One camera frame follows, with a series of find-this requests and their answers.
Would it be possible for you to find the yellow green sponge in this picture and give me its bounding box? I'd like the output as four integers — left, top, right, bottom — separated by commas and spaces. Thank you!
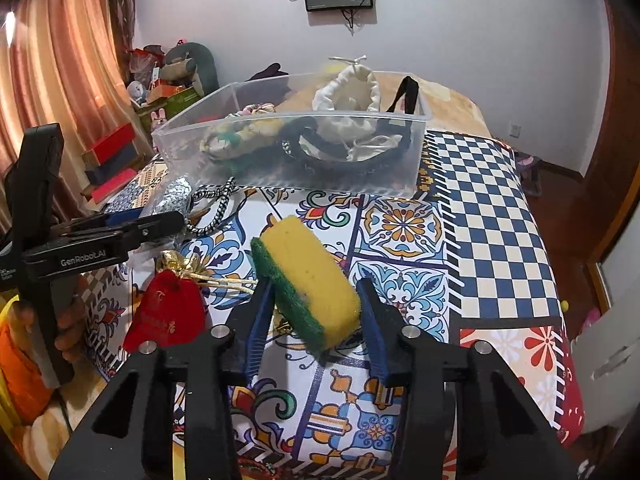
250, 216, 361, 353

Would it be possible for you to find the patterned bed cover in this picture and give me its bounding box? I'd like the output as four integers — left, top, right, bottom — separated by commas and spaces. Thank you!
81, 129, 586, 480

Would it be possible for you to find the green cardboard box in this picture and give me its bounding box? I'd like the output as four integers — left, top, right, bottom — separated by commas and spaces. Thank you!
134, 88, 201, 120

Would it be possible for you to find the red fabric pouch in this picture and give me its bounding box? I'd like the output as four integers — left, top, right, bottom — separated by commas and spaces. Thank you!
122, 270, 205, 353

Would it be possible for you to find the orange pink curtain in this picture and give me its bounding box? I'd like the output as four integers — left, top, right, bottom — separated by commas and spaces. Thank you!
1, 0, 151, 220

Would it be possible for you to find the peach floral blanket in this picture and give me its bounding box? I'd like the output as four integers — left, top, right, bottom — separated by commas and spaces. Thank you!
276, 72, 492, 139

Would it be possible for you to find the grey plush toy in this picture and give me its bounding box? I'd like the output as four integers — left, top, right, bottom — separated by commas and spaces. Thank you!
160, 42, 219, 96

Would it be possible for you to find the person hand holding gripper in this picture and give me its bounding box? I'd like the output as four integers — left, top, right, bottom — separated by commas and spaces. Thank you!
8, 288, 91, 366

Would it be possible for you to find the brown wooden door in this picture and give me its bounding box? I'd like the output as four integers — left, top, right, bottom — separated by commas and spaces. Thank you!
586, 0, 639, 270

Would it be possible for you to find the purple backpack on floor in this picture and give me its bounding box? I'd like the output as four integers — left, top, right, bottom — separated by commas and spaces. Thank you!
515, 152, 541, 197

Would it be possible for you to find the cream drawstring pouch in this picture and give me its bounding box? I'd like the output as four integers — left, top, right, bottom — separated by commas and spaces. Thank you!
298, 55, 402, 162

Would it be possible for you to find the dark purple garment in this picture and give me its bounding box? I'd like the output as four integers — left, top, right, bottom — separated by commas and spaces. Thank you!
250, 63, 288, 80

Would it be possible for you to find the black white braided rope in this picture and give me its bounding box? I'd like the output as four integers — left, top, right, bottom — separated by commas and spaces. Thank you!
184, 175, 241, 238

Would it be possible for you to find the silver patterned plastic bag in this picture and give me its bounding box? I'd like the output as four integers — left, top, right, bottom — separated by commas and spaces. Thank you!
141, 176, 193, 217

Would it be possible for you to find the red box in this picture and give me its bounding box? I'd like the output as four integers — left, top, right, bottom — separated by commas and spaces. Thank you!
81, 122, 136, 166

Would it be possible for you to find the black strap bag gold chain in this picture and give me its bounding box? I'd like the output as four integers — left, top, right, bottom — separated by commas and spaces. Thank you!
276, 75, 421, 166

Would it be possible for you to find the pink rabbit plush toy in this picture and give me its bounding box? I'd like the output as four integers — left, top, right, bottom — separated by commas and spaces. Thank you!
150, 107, 167, 131

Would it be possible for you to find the floral patterned cloth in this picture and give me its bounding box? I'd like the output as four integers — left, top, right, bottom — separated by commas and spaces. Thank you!
200, 103, 285, 160

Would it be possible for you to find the clear plastic storage bin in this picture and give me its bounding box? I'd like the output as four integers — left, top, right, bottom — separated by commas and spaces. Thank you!
153, 74, 432, 198

